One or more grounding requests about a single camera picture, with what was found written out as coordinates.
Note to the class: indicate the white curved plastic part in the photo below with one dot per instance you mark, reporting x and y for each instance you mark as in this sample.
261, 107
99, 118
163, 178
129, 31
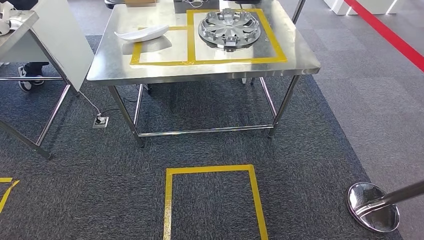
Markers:
145, 33

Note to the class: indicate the steel workbench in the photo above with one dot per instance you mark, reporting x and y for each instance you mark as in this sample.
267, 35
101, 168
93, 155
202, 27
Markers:
159, 71

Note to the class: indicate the silver wheel hubcap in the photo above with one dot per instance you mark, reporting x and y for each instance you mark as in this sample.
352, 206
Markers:
228, 30

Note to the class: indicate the floor power socket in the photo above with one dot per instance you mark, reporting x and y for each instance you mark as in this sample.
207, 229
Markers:
100, 122

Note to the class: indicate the dark grey box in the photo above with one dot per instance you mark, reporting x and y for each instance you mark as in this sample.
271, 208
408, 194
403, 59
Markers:
179, 10

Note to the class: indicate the brown cardboard box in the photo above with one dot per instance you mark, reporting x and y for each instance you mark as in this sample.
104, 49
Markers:
140, 2

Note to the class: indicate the grey metal pole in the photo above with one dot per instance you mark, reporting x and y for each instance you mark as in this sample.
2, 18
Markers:
298, 11

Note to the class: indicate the white floor block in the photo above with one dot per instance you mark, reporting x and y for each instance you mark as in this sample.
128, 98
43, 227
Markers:
334, 6

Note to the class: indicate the white partition panel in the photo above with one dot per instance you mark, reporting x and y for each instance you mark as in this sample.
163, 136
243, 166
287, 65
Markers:
63, 43

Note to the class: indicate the person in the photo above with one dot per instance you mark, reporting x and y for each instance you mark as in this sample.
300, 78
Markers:
31, 74

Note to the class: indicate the red barrier belt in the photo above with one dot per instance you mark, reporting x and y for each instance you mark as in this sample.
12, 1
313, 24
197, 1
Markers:
384, 33

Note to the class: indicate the steel side table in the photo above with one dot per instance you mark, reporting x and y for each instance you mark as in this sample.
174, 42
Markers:
16, 33

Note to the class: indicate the yellow floor tape mark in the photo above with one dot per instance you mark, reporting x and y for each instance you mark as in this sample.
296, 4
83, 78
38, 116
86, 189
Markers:
5, 180

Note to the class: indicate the white VR headset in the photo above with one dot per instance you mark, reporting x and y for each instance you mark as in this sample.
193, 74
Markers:
4, 23

